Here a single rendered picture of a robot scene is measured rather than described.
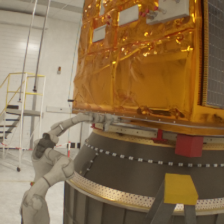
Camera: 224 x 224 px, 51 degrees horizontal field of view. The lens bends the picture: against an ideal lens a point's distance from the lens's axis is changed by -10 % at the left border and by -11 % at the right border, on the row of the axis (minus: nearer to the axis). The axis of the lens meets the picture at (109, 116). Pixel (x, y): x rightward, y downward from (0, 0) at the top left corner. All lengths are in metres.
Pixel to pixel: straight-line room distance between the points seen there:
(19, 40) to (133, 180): 8.34
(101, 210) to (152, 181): 0.47
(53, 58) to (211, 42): 8.70
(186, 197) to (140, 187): 0.87
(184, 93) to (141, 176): 0.73
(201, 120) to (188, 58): 0.41
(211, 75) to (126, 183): 1.03
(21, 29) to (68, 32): 2.05
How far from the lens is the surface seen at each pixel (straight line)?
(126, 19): 2.44
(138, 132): 2.05
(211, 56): 1.74
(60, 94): 10.09
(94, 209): 2.16
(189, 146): 1.69
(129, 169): 2.02
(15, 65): 9.56
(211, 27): 1.81
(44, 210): 1.69
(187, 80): 1.66
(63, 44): 10.30
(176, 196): 1.12
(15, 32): 9.77
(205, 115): 1.73
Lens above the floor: 1.86
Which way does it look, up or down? 2 degrees down
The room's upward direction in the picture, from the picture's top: 6 degrees clockwise
